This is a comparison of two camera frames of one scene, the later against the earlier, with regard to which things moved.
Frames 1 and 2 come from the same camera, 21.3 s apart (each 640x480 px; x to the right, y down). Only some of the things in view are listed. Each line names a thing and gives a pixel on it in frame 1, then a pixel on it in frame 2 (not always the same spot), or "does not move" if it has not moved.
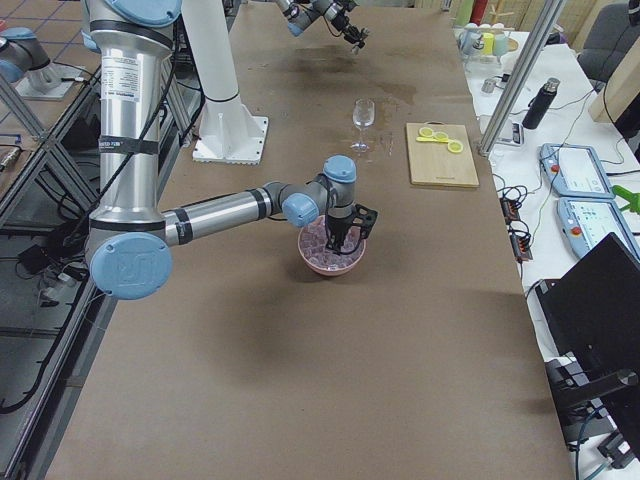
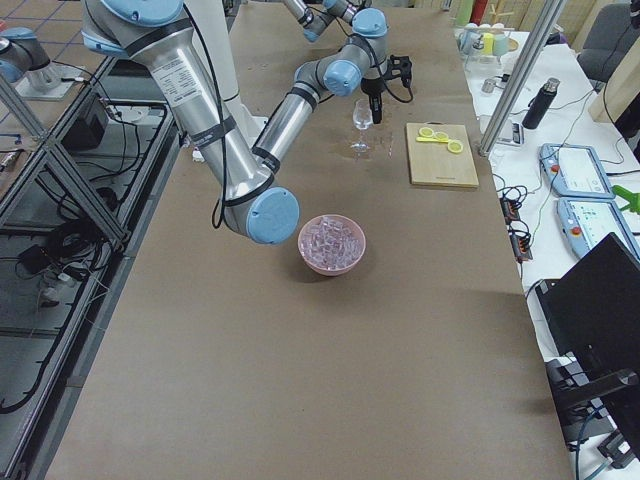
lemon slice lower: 455,146 does not move
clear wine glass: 363,115 does not move
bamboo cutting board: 431,162 does not move
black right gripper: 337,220 → 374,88
